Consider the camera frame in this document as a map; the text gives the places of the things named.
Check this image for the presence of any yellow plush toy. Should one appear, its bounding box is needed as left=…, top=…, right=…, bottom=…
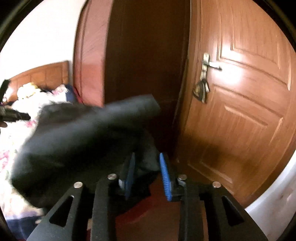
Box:
left=16, top=82, right=41, bottom=99

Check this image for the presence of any wooden room door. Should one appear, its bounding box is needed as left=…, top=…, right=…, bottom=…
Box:
left=175, top=1, right=295, bottom=207

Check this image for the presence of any floral bed blanket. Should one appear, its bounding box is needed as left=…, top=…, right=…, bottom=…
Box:
left=0, top=83, right=78, bottom=240

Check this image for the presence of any person's left hand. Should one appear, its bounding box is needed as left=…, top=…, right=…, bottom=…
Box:
left=0, top=121, right=8, bottom=128

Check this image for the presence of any wooden louvered wardrobe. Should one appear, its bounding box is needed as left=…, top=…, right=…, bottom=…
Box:
left=73, top=1, right=190, bottom=110

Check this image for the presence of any brass door handle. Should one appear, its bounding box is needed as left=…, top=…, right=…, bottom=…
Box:
left=193, top=53, right=222, bottom=104

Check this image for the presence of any black jacket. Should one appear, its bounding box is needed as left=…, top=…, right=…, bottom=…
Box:
left=11, top=95, right=160, bottom=208

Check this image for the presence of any wooden bed headboard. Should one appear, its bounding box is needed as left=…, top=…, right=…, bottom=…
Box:
left=7, top=61, right=69, bottom=102

